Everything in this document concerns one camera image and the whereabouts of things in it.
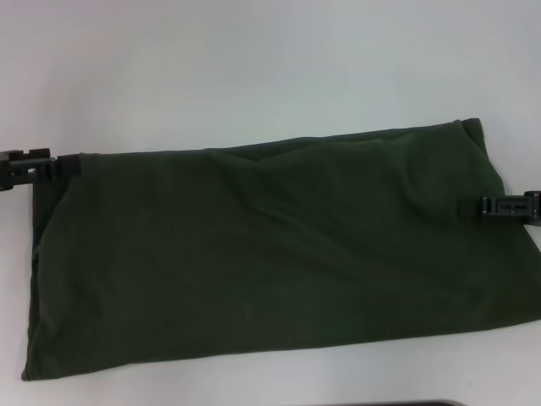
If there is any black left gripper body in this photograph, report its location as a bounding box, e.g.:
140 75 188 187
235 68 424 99
0 151 12 192

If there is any dark green FREE t-shirt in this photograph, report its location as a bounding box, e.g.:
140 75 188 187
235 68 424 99
20 117 541 372

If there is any dark rounded panel edge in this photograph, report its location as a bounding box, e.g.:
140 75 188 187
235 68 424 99
333 398 466 406

